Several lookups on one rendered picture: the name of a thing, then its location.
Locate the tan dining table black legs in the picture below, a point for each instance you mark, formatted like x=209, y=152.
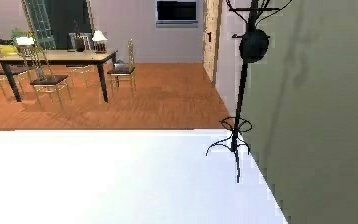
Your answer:
x=58, y=57

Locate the yellow green cloth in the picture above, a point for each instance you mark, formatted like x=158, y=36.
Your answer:
x=7, y=50

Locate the dark window grey frame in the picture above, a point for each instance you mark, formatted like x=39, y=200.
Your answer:
x=177, y=12

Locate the green house plant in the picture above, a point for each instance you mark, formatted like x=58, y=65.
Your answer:
x=19, y=33

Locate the black round hat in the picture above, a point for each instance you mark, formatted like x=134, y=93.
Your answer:
x=254, y=45

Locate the white bowl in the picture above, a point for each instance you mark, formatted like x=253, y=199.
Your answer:
x=24, y=41

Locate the black coat stand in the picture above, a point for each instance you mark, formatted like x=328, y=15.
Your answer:
x=242, y=80

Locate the white shade table lamp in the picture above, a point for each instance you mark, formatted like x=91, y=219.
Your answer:
x=99, y=37

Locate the teal leaning ladder shelf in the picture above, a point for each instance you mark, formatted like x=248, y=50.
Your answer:
x=40, y=23

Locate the pale wooden room door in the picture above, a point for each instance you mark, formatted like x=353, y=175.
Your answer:
x=211, y=36

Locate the dark pot with twigs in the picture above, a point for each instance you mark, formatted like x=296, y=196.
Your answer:
x=79, y=44

